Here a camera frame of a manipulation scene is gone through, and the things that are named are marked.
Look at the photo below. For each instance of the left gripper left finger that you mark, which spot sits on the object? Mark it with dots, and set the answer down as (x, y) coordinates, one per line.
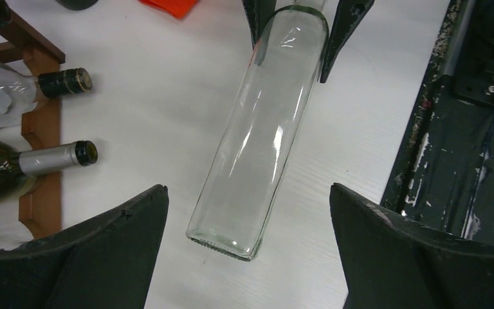
(104, 262)

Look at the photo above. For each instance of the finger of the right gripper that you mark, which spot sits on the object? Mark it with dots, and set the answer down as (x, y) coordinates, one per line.
(348, 15)
(258, 13)

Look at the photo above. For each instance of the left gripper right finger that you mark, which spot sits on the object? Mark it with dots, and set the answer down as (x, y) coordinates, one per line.
(390, 261)

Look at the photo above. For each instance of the small clear glass bottle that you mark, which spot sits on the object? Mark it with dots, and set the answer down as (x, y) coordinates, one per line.
(233, 208)

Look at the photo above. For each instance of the dark green wine bottle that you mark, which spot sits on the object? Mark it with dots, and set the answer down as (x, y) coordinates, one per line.
(19, 170)

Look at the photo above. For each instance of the clear square bottle black cap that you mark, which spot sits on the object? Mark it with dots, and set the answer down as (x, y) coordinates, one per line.
(20, 94)

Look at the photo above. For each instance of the dark wine bottle silver neck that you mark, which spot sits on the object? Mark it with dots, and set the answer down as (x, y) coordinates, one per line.
(77, 5)

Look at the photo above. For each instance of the brown wooden wine rack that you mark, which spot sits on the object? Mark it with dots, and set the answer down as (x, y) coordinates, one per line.
(41, 209)

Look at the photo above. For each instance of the orange cloth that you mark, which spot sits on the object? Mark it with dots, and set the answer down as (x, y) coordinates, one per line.
(176, 8)

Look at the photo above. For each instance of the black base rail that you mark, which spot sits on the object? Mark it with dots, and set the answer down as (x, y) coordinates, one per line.
(443, 175)

